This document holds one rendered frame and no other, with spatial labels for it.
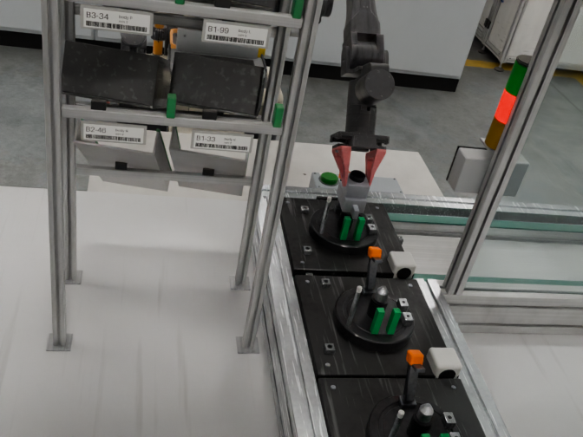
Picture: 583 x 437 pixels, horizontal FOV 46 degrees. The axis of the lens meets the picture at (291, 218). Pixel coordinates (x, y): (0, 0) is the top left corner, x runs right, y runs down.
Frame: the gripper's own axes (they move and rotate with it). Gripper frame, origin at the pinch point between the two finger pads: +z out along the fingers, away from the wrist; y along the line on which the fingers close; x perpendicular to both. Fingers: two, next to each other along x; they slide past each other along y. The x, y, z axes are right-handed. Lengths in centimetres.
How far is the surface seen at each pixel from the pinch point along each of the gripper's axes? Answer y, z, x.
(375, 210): 9.4, 4.0, 15.2
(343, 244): -1.3, 11.9, 1.7
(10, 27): -123, -101, 297
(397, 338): 3.2, 26.9, -18.3
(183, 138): -31, -13, 58
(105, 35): -70, -104, 297
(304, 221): -7.1, 7.8, 10.6
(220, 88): -29.9, -9.3, -26.9
